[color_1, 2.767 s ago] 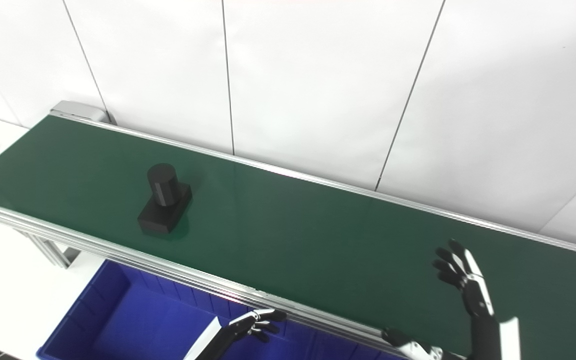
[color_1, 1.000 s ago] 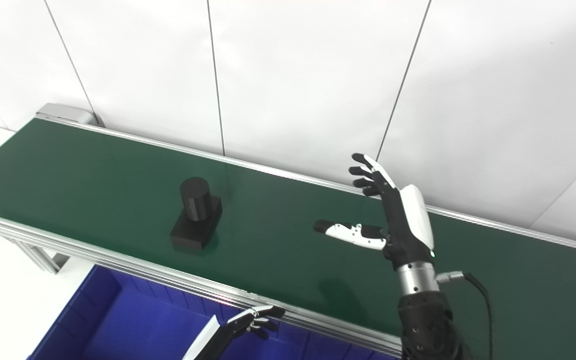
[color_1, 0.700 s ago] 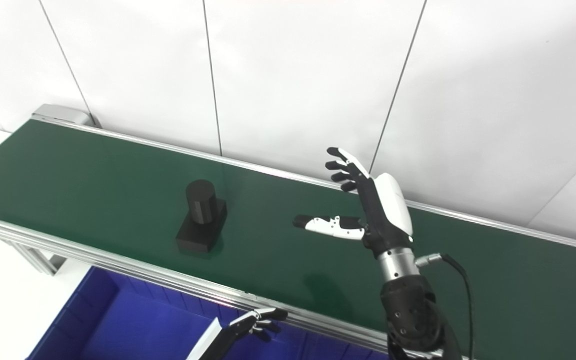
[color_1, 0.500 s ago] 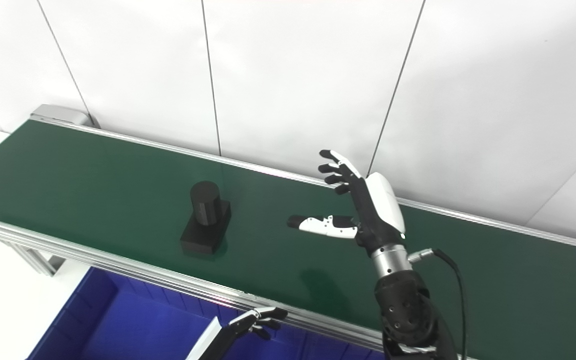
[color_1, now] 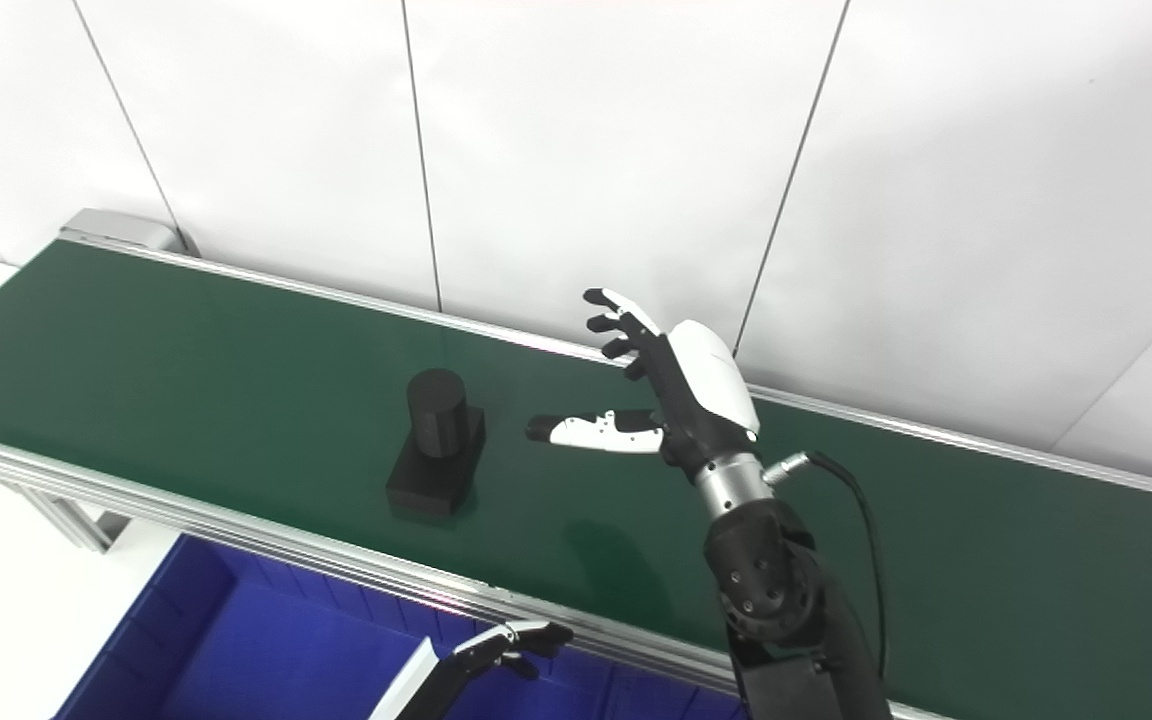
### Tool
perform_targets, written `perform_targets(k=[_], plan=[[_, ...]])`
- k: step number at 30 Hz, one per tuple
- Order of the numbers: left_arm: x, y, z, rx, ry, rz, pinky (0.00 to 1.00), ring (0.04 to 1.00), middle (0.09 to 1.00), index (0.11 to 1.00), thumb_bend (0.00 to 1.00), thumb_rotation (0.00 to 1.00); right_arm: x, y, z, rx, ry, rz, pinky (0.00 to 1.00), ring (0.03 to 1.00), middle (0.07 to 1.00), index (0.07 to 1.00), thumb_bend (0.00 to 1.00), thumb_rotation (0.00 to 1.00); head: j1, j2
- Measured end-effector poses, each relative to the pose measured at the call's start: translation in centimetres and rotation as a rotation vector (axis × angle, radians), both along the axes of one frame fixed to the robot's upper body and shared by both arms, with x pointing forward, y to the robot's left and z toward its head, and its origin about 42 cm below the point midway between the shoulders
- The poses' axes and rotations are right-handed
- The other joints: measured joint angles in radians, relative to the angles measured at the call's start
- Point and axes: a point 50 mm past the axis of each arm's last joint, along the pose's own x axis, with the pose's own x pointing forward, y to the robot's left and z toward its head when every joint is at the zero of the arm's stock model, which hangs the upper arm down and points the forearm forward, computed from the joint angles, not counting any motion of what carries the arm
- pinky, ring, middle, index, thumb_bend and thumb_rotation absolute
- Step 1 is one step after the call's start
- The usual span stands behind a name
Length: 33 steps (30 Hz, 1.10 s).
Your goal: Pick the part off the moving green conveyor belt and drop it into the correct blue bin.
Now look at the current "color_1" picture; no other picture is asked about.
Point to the grey conveyor end cover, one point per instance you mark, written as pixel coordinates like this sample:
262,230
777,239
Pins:
131,232

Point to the green conveyor belt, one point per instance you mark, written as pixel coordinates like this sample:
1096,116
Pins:
236,400

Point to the black cylinder block part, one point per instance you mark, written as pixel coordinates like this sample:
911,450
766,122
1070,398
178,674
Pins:
436,440

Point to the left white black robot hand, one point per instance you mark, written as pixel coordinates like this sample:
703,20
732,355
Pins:
441,680

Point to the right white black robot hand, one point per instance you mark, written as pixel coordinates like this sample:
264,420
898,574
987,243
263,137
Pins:
701,400

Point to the aluminium conveyor support leg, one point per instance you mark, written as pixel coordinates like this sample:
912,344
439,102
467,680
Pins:
66,520

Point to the blue plastic bin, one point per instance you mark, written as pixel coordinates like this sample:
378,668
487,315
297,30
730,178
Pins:
256,650

